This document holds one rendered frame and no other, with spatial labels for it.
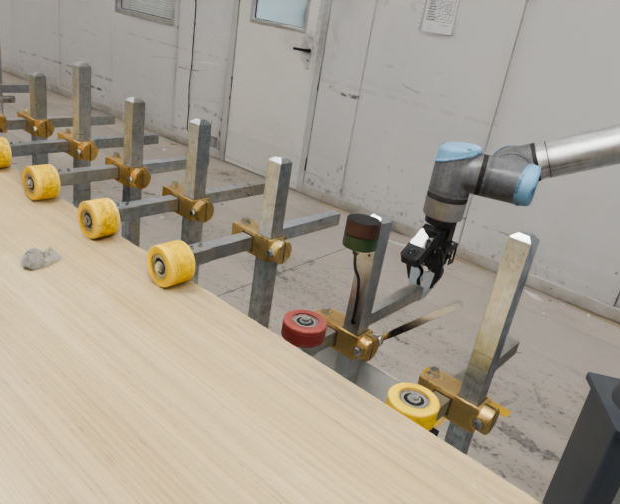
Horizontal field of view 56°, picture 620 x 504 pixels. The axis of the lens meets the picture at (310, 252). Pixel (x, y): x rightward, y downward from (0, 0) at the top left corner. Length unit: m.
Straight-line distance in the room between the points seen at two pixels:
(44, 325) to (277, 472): 0.46
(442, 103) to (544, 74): 0.65
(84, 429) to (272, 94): 4.16
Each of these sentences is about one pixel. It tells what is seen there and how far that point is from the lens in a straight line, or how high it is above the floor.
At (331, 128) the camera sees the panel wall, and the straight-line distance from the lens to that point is 4.43.
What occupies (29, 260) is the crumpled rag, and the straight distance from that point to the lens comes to 1.19.
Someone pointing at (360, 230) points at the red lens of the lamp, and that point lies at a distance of 0.97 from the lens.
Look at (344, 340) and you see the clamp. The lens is 1.12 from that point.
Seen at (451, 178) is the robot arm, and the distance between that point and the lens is 1.28.
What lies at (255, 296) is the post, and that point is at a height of 0.83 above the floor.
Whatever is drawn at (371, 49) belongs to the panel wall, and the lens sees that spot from 4.23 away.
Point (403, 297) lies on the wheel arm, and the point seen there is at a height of 0.86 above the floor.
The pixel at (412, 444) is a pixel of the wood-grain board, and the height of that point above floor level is 0.90.
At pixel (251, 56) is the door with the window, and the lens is 4.95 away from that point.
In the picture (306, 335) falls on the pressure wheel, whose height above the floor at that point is 0.90.
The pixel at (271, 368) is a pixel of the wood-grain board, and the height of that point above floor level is 0.90.
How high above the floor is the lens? 1.43
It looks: 23 degrees down
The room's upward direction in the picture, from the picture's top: 10 degrees clockwise
